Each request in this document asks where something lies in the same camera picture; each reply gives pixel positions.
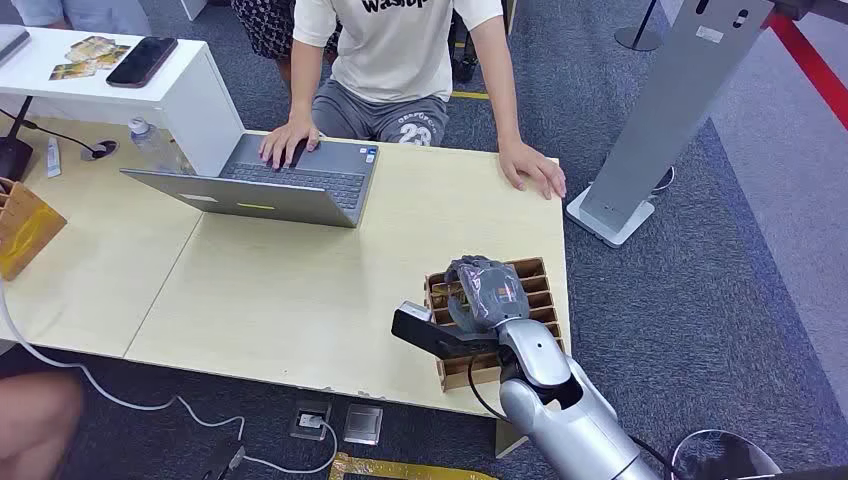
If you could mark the person's right hand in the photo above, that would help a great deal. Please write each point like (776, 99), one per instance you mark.
(285, 140)

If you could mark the person's left hand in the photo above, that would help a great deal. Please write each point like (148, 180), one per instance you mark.
(533, 169)

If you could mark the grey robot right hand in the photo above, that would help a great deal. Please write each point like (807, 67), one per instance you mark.
(487, 291)

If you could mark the person's right forearm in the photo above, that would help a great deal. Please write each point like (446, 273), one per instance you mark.
(305, 86)

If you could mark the person's left forearm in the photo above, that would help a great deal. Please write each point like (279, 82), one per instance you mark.
(500, 93)

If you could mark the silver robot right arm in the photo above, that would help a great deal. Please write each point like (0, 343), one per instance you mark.
(570, 417)

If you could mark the wooden slotted card holder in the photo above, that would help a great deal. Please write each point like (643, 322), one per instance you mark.
(546, 291)

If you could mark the person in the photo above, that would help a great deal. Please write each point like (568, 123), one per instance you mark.
(265, 26)
(391, 60)
(86, 13)

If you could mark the patterned card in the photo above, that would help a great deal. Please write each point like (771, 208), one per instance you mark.
(89, 46)
(71, 71)
(114, 56)

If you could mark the grey open laptop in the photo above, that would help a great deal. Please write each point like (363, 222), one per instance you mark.
(298, 192)

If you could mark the short yellow floor tape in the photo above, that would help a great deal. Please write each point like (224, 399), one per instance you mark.
(469, 95)

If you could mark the white desk riser shelf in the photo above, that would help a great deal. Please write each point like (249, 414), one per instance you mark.
(192, 99)

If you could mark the black chair base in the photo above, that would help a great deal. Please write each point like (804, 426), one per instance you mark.
(464, 66)

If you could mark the clear plastic water bottle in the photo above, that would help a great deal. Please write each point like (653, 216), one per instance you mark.
(156, 149)

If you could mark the grey kiosk stand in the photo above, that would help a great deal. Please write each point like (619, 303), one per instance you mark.
(669, 106)

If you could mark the black smartphone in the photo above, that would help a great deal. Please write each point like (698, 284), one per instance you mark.
(142, 61)

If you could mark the metal floor plate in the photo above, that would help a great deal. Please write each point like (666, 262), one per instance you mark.
(363, 424)

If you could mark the yellow floor tape strip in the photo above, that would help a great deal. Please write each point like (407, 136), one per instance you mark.
(397, 470)

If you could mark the floor power socket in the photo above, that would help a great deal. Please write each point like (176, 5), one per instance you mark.
(310, 421)

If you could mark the small white tube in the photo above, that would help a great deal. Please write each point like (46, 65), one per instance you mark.
(53, 159)

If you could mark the black monitor stand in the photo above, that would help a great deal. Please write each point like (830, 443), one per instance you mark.
(13, 156)

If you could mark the grey closed laptop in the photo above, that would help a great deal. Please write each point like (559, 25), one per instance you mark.
(10, 40)

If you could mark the red barrier belt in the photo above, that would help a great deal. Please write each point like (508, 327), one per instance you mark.
(811, 66)

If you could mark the blurred reddish object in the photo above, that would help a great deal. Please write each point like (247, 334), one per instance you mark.
(33, 424)

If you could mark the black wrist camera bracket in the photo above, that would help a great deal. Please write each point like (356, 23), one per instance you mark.
(430, 336)

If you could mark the black stanchion post base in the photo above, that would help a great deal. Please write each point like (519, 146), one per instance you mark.
(638, 36)

